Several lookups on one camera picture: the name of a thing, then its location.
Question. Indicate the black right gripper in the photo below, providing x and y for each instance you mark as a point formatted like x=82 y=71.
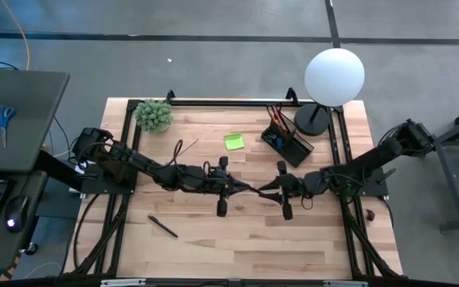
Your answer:
x=295 y=185

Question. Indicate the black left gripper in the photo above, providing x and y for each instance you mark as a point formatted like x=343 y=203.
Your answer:
x=213 y=179

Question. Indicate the blue eraser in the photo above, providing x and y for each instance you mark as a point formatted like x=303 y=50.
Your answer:
x=279 y=144

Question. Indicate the green sticky note pad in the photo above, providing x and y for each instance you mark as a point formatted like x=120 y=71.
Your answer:
x=234 y=141

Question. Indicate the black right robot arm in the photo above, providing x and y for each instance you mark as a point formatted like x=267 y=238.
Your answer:
x=373 y=159

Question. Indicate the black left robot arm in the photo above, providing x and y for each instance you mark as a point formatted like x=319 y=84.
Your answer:
x=134 y=161

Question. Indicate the black mesh desk organizer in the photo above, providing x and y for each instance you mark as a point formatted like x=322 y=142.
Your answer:
x=297 y=153

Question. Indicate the grey office desk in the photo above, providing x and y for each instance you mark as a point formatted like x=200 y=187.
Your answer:
x=26 y=119

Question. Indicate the small dark brown object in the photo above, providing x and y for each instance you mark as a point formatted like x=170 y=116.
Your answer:
x=370 y=215

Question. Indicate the green plant in patterned pot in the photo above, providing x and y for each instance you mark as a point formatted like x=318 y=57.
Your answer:
x=154 y=115

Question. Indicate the white globe lamp black base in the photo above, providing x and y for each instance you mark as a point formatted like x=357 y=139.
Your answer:
x=333 y=75

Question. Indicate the black metal side table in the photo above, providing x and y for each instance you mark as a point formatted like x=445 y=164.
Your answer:
x=452 y=187

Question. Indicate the black computer mouse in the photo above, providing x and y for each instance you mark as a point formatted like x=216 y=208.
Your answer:
x=18 y=211

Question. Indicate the black aluminium table frame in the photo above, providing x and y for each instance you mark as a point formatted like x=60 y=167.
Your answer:
x=253 y=103

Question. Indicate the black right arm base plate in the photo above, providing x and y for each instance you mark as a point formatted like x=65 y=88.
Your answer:
x=379 y=189

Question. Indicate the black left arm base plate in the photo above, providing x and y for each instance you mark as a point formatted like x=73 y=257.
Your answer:
x=94 y=187

